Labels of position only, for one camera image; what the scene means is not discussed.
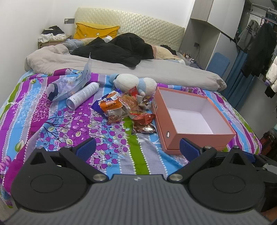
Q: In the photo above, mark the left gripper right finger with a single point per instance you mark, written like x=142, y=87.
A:
x=226, y=182

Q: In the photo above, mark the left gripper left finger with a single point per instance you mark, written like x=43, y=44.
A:
x=54, y=180

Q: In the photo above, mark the dark red snack packet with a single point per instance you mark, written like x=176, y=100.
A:
x=142, y=123

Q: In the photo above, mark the black sesame paste packet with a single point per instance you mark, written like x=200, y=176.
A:
x=144, y=102

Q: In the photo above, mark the orange snack packet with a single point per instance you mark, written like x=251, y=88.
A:
x=106, y=105

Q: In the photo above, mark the red label clear snack bag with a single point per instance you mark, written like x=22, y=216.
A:
x=131, y=105

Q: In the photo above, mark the colourful floral bed sheet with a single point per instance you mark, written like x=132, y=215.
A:
x=30, y=120

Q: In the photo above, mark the white spray can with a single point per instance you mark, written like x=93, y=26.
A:
x=81, y=96

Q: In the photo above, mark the pink cardboard box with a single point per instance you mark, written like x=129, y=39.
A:
x=180, y=114

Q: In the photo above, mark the translucent blue plastic bag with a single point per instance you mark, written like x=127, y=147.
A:
x=65, y=87

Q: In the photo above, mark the blue curtain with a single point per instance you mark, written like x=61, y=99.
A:
x=238, y=86

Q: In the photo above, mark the blue white snack packet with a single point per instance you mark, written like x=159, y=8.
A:
x=110, y=96

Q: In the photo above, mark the white puffer jacket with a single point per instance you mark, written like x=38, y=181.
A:
x=271, y=75

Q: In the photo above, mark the blue chair back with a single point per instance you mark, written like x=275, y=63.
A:
x=218, y=64

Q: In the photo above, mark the hanging dark jacket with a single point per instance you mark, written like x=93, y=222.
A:
x=260, y=53

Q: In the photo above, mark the grey duvet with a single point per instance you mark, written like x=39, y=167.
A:
x=51, y=58

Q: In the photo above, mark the white blue plush toy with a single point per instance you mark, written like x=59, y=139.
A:
x=145, y=86

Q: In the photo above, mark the wooden nightstand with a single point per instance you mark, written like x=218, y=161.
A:
x=53, y=43

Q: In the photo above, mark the grey hanging jacket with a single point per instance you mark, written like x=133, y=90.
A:
x=248, y=35

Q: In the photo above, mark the clothes heap on nightstand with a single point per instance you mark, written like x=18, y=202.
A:
x=53, y=33

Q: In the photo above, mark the beige pink pillow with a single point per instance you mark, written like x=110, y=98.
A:
x=161, y=53

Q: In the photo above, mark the black clothes pile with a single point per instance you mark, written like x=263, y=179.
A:
x=127, y=49

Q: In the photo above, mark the white wardrobe cabinet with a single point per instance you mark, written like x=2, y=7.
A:
x=211, y=28

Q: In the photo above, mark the yellow pillow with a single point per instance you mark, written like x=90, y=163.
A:
x=94, y=30

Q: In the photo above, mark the cream quilted headboard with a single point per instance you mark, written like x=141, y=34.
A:
x=152, y=30

